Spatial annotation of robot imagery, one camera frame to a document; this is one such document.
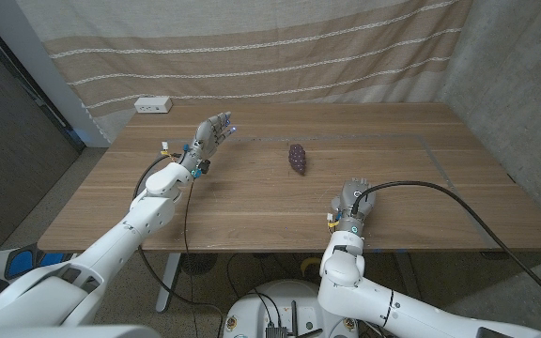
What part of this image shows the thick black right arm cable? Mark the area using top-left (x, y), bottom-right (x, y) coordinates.
top-left (350, 180), bottom-right (541, 318)

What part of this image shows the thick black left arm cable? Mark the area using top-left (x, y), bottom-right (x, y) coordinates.
top-left (131, 153), bottom-right (224, 316)

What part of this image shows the purple grape bunch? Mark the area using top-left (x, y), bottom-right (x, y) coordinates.
top-left (287, 143), bottom-right (308, 177)

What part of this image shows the yellow banana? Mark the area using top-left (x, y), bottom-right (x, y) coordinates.
top-left (300, 256), bottom-right (323, 277)

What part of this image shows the beige striped backdrop cloth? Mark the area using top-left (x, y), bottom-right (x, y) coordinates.
top-left (15, 0), bottom-right (473, 142)

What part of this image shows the black round floor foot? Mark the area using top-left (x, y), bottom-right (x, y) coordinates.
top-left (179, 253), bottom-right (219, 276)

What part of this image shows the white power strip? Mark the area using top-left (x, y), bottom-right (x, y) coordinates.
top-left (133, 96), bottom-right (174, 115)

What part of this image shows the white device with blue pads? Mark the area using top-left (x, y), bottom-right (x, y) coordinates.
top-left (0, 242), bottom-right (77, 287)

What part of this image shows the white corner post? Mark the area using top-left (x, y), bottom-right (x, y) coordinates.
top-left (0, 0), bottom-right (110, 148)

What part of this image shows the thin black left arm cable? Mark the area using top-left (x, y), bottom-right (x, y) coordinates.
top-left (183, 180), bottom-right (201, 338)

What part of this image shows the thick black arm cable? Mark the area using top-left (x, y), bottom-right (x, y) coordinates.
top-left (131, 153), bottom-right (224, 316)
top-left (350, 180), bottom-right (541, 318)

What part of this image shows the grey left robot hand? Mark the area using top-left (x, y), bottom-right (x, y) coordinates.
top-left (179, 111), bottom-right (234, 176)

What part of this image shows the white table leg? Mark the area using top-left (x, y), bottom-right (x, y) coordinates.
top-left (155, 253), bottom-right (182, 315)

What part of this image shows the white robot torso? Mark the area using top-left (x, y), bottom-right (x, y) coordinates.
top-left (0, 304), bottom-right (162, 338)

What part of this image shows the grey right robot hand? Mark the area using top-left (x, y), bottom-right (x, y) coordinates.
top-left (330, 177), bottom-right (378, 234)

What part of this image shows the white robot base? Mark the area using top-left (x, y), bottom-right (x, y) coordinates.
top-left (222, 279), bottom-right (360, 338)

